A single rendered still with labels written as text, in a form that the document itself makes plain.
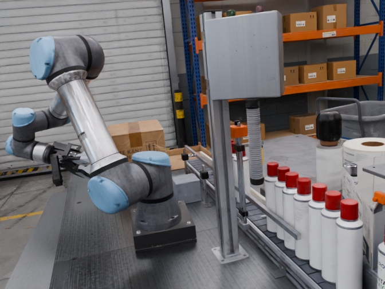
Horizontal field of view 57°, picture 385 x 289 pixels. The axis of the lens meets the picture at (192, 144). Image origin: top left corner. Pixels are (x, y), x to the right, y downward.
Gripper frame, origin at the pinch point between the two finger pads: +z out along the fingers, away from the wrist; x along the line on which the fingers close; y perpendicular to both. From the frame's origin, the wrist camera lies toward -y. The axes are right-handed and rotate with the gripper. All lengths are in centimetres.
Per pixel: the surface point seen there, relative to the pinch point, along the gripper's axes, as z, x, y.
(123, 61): -99, 239, 301
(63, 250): 0.0, -0.2, -30.5
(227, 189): 45, -33, -12
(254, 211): 57, -12, -6
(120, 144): 2.9, 4.4, 17.2
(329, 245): 67, -48, -28
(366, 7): 240, 194, 505
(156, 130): 15.4, 0.7, 25.6
